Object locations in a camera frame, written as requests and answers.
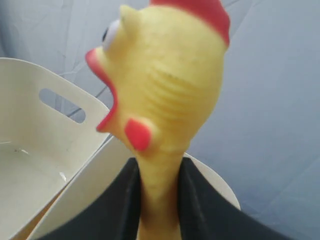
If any white backdrop curtain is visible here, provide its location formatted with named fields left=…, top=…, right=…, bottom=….
left=0, top=0, right=320, bottom=240

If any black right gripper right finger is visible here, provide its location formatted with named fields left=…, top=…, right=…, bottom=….
left=177, top=157, right=285, bottom=240

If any small yellow rubber chicken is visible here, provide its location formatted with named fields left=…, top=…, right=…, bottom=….
left=85, top=0, right=230, bottom=240

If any cream bin marked X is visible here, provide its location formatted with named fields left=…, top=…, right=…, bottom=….
left=0, top=57, right=242, bottom=240

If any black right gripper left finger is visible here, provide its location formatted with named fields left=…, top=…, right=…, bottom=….
left=39, top=157, right=141, bottom=240

